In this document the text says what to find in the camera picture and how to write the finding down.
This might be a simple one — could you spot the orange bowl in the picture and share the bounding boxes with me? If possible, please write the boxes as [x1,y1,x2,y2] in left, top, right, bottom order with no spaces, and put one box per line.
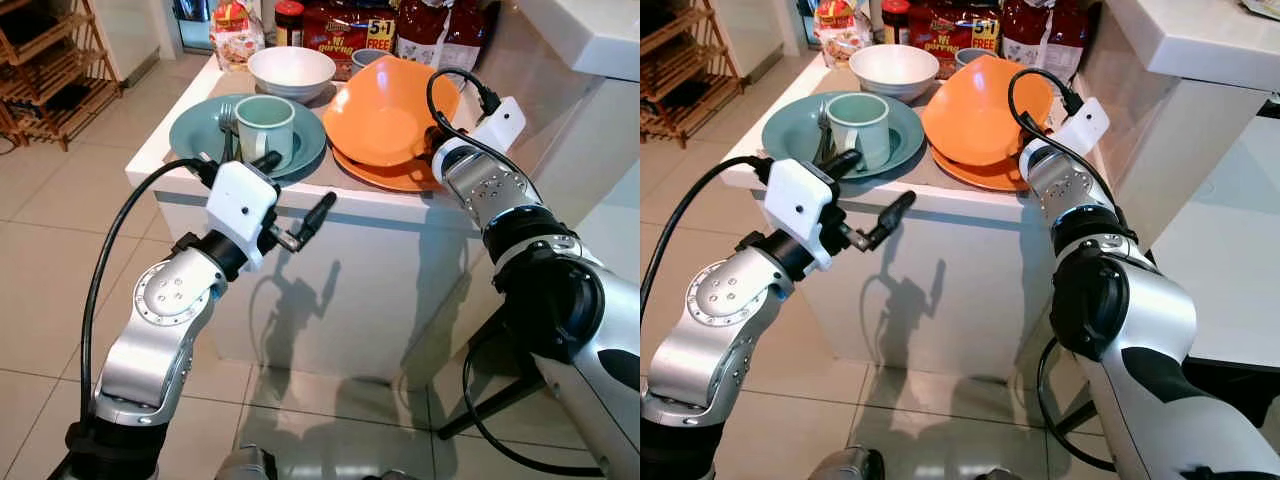
[322,55,462,168]
[920,54,1055,167]

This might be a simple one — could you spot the pale green mug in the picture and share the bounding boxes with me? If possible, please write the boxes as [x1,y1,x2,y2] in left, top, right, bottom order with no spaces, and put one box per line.
[826,93,891,172]
[233,96,297,173]

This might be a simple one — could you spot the silver fork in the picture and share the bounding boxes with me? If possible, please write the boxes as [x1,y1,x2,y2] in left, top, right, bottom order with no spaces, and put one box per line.
[217,104,240,164]
[814,102,837,167]

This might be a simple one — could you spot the teal plate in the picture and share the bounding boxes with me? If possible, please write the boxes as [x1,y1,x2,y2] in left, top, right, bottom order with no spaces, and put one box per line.
[168,93,328,182]
[761,92,926,182]

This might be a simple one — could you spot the orange plate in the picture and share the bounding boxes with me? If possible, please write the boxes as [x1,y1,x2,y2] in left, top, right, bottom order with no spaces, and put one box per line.
[330,145,447,194]
[929,145,1033,194]

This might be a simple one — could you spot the white bowl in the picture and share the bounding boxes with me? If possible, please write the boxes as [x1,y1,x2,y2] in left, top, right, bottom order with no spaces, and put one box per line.
[247,46,337,104]
[848,44,941,103]

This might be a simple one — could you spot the white kitchen island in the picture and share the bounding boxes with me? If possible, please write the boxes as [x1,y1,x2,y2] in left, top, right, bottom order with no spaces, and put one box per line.
[125,0,641,393]
[720,0,1280,387]

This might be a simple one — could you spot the clear snack bag red label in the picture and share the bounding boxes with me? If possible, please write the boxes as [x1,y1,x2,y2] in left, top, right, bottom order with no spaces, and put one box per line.
[812,0,874,69]
[208,0,267,71]

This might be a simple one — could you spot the dark jar red lid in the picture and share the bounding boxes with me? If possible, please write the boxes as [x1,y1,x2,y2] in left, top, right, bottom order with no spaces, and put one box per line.
[274,0,305,49]
[880,0,912,47]

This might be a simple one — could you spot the red noodle multipack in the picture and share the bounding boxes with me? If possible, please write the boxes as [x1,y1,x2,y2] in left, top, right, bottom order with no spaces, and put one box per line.
[908,0,1002,54]
[302,0,398,67]

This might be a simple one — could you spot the wooden shelf rack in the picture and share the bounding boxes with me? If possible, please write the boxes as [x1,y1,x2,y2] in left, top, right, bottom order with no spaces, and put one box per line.
[0,0,125,152]
[640,0,744,149]

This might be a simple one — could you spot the red and white bag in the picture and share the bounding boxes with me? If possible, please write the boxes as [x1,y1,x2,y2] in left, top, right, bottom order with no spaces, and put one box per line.
[396,0,492,72]
[1000,0,1102,83]

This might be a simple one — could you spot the grey left robot foot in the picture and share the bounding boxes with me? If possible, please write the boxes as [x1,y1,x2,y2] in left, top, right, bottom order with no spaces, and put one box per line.
[807,446,887,480]
[214,446,278,480]

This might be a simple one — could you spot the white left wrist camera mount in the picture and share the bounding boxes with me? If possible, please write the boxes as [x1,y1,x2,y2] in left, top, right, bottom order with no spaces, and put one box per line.
[764,157,843,274]
[204,159,282,273]

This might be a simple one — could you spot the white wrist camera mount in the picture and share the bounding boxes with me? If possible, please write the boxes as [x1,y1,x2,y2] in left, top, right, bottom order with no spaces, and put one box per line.
[1049,96,1112,157]
[469,96,529,153]
[764,157,843,274]
[204,159,282,273]

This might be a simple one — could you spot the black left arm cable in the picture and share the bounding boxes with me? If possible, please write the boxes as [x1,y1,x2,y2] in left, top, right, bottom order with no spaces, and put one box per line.
[78,155,217,431]
[640,154,777,323]

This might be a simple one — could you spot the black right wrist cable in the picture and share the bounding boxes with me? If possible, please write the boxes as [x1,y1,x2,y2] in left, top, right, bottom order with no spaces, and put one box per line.
[1006,67,1088,153]
[426,67,503,153]

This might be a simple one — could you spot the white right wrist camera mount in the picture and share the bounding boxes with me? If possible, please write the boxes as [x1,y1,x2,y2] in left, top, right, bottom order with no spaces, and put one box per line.
[469,96,529,153]
[1049,96,1112,157]

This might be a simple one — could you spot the black right elbow cable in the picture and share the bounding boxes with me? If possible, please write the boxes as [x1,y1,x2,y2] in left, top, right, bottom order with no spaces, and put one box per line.
[1035,334,1118,474]
[461,338,603,478]

